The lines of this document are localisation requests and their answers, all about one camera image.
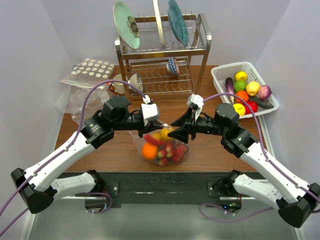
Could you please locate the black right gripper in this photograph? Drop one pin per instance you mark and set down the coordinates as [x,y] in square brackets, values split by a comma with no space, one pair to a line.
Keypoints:
[182,134]

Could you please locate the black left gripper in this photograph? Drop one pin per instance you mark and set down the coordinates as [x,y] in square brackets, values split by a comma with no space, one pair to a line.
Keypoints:
[150,127]

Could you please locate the yellow apple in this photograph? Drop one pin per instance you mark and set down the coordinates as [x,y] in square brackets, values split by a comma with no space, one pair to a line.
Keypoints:
[157,136]

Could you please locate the clear polka dot zip bag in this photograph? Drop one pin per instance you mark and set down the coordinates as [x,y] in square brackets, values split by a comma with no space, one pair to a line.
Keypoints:
[158,148]

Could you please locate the red chili pepper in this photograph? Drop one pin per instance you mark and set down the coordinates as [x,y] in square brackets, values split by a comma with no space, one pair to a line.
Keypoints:
[154,141]

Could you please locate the orange fruit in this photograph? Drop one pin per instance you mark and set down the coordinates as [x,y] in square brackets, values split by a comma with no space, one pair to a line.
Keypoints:
[149,151]

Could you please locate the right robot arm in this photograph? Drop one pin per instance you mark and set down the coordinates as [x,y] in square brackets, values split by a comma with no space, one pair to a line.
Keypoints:
[293,198]

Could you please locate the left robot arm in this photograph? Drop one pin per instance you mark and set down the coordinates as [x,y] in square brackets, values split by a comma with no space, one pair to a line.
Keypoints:
[40,185]

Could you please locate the cream mug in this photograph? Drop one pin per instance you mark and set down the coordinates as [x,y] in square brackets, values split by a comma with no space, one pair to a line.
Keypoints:
[119,86]

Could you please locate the grey patterned bowl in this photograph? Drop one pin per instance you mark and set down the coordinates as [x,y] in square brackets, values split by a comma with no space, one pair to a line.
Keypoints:
[136,81]

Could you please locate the pile of plastic bags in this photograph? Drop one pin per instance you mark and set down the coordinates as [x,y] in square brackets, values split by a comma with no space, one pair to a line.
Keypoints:
[77,85]

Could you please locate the blue patterned bowl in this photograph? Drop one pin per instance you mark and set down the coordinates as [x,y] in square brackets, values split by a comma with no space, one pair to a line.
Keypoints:
[172,66]

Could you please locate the purple eggplant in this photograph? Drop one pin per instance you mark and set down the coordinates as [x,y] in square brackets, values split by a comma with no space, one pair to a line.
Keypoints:
[229,86]

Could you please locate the orange mini pumpkin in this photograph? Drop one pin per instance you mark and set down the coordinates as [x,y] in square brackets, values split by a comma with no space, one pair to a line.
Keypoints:
[243,95]

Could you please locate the green custard apple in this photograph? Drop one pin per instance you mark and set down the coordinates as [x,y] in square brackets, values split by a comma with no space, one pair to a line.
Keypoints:
[240,86]

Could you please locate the red apple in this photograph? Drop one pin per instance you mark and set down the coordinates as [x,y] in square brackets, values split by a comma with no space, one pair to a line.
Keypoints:
[251,106]

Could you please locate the pale yellow fruit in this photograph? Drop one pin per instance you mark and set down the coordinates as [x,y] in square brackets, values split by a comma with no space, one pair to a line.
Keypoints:
[252,88]

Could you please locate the steel dish rack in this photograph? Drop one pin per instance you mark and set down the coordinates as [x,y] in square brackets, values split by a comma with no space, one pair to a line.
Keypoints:
[150,61]

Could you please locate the dark grey avocado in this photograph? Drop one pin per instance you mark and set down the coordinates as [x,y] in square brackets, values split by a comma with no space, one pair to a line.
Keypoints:
[265,104]

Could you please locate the mint green floral plate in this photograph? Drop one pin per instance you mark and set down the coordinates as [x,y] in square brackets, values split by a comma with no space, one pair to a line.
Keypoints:
[126,25]

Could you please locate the red onion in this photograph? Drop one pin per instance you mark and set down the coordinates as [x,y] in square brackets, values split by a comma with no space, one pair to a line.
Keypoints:
[264,92]

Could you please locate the beige plate edge-on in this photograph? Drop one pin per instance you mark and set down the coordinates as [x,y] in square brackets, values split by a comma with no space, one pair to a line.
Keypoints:
[159,24]

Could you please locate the teal plate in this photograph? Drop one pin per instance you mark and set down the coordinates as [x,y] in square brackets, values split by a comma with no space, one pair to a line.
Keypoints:
[177,23]

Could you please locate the orange handled tool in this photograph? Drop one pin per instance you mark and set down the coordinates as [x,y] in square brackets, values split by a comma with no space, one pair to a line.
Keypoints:
[111,88]

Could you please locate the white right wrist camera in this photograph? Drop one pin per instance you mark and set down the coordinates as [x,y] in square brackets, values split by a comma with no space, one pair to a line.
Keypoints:
[196,102]

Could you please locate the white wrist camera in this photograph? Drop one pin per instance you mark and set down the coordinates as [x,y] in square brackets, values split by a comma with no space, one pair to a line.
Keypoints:
[196,102]
[150,110]

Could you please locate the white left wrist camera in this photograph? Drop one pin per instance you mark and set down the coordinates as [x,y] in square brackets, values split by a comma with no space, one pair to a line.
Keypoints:
[150,110]

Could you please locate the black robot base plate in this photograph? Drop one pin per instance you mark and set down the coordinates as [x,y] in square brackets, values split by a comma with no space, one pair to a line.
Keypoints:
[165,188]

